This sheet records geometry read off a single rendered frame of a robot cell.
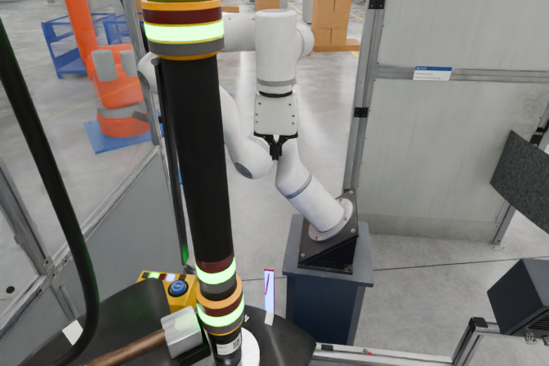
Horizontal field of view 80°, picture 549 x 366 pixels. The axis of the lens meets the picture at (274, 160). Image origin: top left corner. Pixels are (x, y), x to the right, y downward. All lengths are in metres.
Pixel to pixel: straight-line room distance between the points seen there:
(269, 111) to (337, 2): 7.75
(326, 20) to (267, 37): 7.78
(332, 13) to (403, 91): 6.42
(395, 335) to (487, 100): 1.47
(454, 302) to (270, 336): 1.87
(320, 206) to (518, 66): 1.57
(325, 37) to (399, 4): 6.53
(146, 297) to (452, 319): 2.10
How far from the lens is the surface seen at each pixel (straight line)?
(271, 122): 0.75
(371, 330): 2.22
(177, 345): 0.35
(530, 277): 0.94
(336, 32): 8.57
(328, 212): 1.12
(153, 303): 0.53
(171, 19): 0.19
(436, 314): 2.41
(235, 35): 0.80
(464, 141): 2.42
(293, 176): 1.05
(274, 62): 0.69
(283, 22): 0.68
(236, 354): 0.40
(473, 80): 2.28
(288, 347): 0.77
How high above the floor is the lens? 1.83
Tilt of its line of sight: 31 degrees down
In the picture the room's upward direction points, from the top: straight up
